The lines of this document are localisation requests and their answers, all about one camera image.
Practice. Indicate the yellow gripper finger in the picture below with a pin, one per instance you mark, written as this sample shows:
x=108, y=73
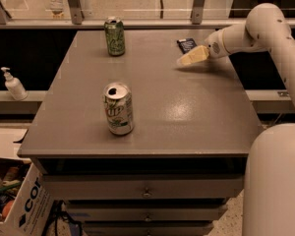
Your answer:
x=199, y=48
x=189, y=59

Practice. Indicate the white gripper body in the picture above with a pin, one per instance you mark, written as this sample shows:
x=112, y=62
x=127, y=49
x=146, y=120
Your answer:
x=214, y=47

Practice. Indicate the blue rxbar blueberry bar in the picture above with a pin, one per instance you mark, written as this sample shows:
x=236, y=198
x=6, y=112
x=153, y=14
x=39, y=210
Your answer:
x=186, y=44

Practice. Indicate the white 7up can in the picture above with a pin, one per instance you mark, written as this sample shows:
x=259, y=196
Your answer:
x=118, y=107

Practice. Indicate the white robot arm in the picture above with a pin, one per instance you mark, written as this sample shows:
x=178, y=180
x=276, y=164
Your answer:
x=269, y=185

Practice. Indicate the green soda can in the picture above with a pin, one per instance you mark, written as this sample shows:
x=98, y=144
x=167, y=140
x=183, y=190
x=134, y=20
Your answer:
x=115, y=37

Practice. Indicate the grey drawer cabinet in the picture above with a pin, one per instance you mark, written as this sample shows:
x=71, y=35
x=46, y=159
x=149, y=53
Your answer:
x=193, y=129

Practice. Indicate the top drawer knob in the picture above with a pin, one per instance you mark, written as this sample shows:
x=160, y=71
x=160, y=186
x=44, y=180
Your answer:
x=147, y=193

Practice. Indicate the drawer knob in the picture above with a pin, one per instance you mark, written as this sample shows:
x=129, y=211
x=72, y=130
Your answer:
x=147, y=193
x=148, y=219

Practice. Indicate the middle drawer knob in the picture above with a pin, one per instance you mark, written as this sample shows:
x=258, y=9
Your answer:
x=148, y=219

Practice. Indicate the white pump bottle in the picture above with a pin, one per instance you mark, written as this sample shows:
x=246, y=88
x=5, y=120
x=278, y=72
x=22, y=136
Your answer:
x=14, y=85

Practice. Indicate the white cardboard box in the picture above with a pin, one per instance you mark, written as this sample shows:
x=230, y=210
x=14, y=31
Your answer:
x=22, y=183

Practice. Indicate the orange ball in box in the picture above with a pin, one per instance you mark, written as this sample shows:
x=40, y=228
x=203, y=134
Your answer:
x=6, y=209

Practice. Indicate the grey metal railing frame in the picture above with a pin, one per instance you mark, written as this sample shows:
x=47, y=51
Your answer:
x=135, y=14

